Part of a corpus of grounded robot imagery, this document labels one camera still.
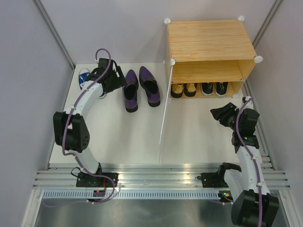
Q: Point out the wooden shoe cabinet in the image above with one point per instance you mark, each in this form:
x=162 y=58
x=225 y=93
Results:
x=209 y=51

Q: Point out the right blue canvas sneaker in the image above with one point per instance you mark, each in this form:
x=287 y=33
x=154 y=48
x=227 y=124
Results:
x=102 y=96

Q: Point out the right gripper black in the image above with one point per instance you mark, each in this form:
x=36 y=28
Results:
x=222 y=112

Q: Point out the white slotted cable duct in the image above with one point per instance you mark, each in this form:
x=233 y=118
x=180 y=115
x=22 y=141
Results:
x=132 y=194

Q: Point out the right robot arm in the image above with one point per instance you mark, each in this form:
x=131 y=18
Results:
x=253 y=204

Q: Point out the purple pointed loafer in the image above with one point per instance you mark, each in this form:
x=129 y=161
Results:
x=130 y=92
x=150 y=86

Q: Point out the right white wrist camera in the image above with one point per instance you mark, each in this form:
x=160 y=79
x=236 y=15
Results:
x=247 y=102

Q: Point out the left blue canvas sneaker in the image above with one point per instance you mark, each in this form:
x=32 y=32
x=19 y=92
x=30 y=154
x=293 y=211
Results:
x=83 y=73

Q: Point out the aluminium rail base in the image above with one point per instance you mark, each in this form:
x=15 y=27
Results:
x=131 y=176

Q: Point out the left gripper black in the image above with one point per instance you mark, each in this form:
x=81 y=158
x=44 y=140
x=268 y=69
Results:
x=120 y=81

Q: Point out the black white sneaker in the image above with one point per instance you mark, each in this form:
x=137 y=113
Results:
x=207 y=88
x=221 y=88

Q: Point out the blue canvas sneaker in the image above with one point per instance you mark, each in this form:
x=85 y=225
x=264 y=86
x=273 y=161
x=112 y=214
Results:
x=83 y=73
x=102 y=96

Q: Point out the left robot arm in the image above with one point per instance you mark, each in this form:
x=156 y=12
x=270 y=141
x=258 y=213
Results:
x=70 y=129

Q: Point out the white cabinet door panel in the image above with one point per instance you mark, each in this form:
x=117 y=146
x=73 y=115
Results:
x=163 y=126

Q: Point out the gold loafer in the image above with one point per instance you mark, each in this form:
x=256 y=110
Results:
x=190 y=89
x=177 y=90

